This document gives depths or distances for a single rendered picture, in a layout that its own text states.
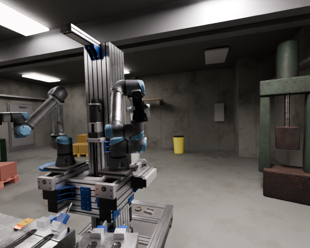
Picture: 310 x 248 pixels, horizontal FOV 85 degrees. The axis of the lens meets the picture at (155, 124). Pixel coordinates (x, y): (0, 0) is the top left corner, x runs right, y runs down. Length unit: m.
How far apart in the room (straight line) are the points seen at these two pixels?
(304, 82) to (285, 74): 0.30
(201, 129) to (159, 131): 1.81
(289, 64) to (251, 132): 3.15
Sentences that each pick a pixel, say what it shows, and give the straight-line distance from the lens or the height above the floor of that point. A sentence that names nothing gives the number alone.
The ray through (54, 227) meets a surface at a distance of 1.02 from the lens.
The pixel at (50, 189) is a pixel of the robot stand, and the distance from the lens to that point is 1.49.
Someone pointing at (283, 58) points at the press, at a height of 2.28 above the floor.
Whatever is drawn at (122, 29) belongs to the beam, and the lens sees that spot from 3.40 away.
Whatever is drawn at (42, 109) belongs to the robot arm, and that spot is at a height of 1.48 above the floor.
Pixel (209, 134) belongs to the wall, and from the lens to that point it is 7.22.
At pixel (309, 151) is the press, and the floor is 0.80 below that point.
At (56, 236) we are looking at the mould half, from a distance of 1.01.
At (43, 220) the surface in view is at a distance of 1.11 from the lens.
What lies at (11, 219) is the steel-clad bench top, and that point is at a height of 0.80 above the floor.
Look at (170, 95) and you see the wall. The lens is 7.40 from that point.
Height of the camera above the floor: 1.41
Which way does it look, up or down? 3 degrees down
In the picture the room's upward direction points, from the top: 2 degrees counter-clockwise
